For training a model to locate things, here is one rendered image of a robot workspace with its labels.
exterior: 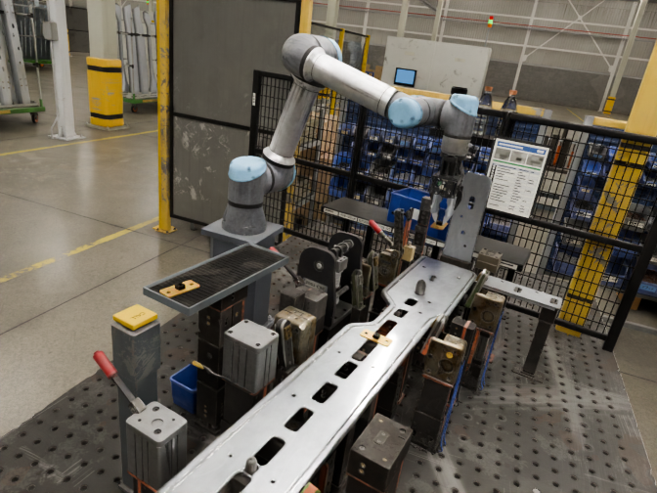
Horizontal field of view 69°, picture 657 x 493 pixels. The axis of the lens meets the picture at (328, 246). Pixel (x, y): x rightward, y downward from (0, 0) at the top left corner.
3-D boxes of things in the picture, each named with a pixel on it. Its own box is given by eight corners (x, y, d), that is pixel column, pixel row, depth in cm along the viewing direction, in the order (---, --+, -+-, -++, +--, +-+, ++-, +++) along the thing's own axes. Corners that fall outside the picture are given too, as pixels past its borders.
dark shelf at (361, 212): (521, 273, 182) (523, 265, 181) (320, 211, 220) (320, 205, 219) (530, 255, 200) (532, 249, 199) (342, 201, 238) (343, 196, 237)
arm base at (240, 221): (212, 228, 158) (213, 199, 155) (236, 216, 172) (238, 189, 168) (252, 239, 154) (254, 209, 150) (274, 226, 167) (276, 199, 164)
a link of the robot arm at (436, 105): (400, 93, 128) (439, 100, 124) (416, 93, 138) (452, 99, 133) (395, 123, 131) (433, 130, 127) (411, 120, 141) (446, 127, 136)
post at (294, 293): (282, 420, 137) (295, 297, 122) (268, 412, 139) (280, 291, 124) (291, 410, 141) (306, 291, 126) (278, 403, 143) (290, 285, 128)
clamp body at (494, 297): (479, 398, 158) (507, 306, 145) (445, 382, 163) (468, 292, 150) (485, 383, 165) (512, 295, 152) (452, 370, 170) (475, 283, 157)
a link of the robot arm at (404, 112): (271, 22, 131) (424, 98, 114) (294, 27, 140) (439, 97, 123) (259, 65, 136) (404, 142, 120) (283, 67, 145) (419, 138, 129)
